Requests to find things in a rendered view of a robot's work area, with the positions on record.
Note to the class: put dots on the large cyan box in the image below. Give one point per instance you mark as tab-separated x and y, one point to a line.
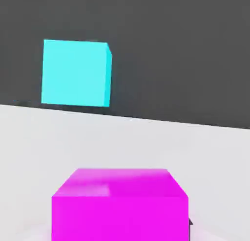
75	72

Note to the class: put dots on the small magenta cube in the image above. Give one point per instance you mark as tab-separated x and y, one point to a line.
120	215

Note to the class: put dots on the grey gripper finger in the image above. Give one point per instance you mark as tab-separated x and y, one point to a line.
190	228

